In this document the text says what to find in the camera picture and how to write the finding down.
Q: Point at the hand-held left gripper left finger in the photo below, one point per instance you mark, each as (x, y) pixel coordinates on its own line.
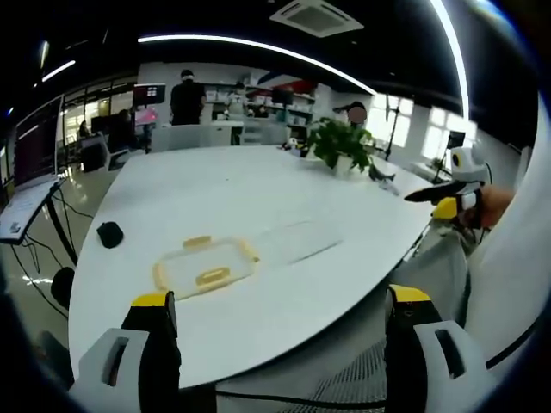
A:
(150, 344)

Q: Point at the white laptop on stand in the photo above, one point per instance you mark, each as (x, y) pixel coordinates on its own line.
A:
(28, 200)

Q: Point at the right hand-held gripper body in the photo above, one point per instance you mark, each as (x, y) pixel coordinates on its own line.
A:
(467, 165)

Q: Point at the ceiling air conditioner vent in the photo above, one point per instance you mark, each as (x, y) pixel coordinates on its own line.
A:
(316, 15)

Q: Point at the clear container lid yellow latches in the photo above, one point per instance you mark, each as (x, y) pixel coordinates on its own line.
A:
(202, 263)

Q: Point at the grey mesh office chair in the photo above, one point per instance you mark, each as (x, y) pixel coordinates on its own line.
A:
(344, 370)

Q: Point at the person's right hand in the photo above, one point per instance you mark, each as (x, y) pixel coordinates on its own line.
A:
(495, 206)

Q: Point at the round black stool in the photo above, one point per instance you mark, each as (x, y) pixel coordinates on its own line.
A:
(63, 286)

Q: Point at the black tripod stand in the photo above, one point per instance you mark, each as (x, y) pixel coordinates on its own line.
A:
(392, 125)

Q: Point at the dark monitor screen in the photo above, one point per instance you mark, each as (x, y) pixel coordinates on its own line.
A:
(149, 94)

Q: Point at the green potted plant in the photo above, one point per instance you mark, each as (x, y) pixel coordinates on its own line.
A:
(342, 144)

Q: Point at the small figures on table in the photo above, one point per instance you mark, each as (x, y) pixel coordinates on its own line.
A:
(295, 147)

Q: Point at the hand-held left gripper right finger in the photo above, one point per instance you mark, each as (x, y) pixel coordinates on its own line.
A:
(413, 344)

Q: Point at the small black object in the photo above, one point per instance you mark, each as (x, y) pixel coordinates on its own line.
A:
(110, 234)

